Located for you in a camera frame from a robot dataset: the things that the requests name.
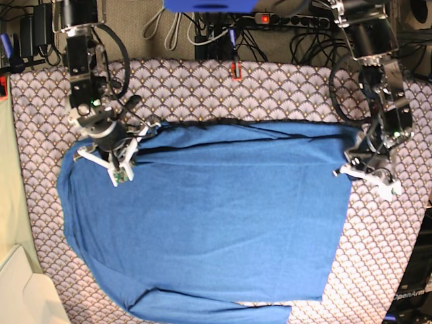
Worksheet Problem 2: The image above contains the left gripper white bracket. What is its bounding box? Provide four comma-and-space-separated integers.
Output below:
332, 131, 402, 203

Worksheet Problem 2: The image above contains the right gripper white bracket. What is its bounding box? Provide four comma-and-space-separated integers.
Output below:
73, 119, 161, 187

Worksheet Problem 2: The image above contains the blue long-sleeve T-shirt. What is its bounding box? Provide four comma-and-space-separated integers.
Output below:
57, 121, 357, 323

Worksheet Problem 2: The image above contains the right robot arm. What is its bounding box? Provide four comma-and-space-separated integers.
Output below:
52, 1, 161, 186

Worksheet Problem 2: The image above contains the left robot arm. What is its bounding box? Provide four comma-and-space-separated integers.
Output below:
329, 1, 414, 201

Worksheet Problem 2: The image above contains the fan-patterned tablecloth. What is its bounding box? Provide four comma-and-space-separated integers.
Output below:
10, 59, 431, 323

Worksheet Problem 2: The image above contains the black OpenArm base box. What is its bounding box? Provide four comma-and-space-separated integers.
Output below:
383, 202, 431, 323

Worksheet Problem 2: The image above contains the white plastic bin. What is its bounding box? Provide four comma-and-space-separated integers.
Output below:
0, 244, 72, 324

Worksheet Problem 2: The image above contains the red black table clamp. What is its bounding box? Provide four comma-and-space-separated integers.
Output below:
230, 61, 242, 81

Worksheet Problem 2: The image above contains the black power supply left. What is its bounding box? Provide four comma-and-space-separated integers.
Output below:
20, 3, 54, 59

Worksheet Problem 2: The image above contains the blue box top edge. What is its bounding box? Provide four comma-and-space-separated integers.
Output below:
163, 0, 259, 13

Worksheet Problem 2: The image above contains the beige looped cable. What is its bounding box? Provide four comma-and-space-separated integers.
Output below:
142, 9, 185, 51

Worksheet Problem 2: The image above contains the blue handled clamp left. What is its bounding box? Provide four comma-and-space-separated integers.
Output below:
1, 33, 25, 75

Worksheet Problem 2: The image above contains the white power strip red switch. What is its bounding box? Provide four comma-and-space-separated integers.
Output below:
252, 12, 331, 29

